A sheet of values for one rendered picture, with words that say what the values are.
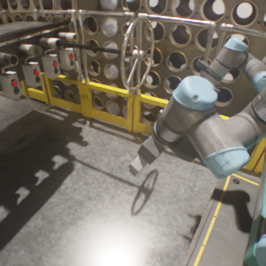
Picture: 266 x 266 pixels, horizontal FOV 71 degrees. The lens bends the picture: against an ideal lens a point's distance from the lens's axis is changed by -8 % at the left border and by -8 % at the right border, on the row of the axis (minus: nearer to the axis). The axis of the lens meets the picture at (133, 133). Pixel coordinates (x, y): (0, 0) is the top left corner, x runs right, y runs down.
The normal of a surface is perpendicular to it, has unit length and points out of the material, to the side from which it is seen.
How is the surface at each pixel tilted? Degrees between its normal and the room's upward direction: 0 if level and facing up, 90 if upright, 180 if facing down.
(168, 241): 0
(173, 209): 0
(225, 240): 0
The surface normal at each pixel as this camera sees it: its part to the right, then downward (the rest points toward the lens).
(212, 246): 0.02, -0.78
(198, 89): 0.24, -0.49
